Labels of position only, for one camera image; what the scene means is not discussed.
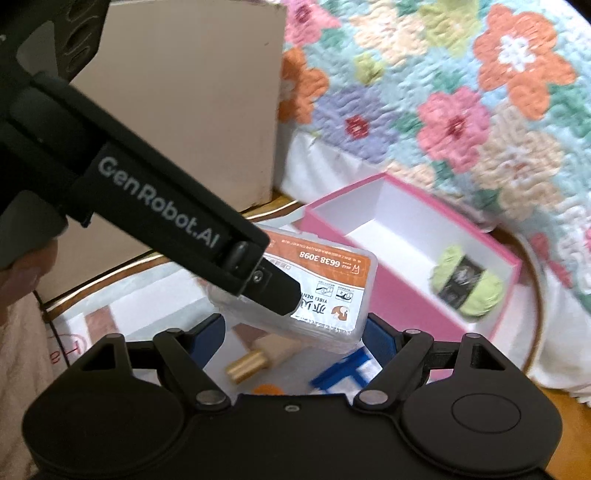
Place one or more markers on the pink cardboard box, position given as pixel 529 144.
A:
pixel 397 295

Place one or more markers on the person's left hand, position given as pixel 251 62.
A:
pixel 25 274

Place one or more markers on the green yarn ball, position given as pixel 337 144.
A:
pixel 480 300

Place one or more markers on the checked table mat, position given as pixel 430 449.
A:
pixel 152 304

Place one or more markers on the small orange object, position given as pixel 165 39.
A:
pixel 270 390

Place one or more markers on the beige wooden cabinet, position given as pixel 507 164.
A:
pixel 184 92

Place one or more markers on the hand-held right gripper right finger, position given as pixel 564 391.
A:
pixel 376 337

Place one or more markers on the gold-capped beige bottle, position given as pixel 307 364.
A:
pixel 244 367

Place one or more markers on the clear plastic box orange label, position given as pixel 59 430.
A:
pixel 328 277

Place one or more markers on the blue wipes packet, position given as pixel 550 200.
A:
pixel 341 369

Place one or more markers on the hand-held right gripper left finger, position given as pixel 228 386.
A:
pixel 212 330

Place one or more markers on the floral quilt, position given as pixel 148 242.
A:
pixel 415 69

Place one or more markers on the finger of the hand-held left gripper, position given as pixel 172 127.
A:
pixel 279 290

